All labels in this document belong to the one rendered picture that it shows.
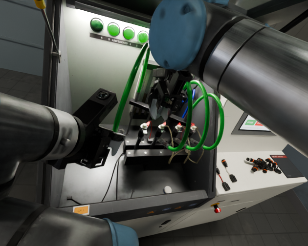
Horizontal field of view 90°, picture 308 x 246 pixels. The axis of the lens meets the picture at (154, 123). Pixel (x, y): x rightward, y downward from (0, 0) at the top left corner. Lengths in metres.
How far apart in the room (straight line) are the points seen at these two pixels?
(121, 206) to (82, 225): 0.48
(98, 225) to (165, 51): 0.20
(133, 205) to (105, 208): 0.10
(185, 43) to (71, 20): 0.59
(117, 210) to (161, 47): 0.58
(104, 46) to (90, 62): 0.10
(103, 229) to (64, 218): 0.04
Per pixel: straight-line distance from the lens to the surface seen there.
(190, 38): 0.17
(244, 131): 0.97
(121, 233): 0.20
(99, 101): 0.33
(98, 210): 0.66
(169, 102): 0.44
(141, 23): 0.70
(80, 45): 0.75
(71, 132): 0.25
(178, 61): 0.18
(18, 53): 2.91
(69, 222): 0.20
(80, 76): 0.82
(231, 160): 1.00
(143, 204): 0.68
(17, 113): 0.20
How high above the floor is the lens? 1.59
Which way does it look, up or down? 42 degrees down
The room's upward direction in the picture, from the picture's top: 23 degrees clockwise
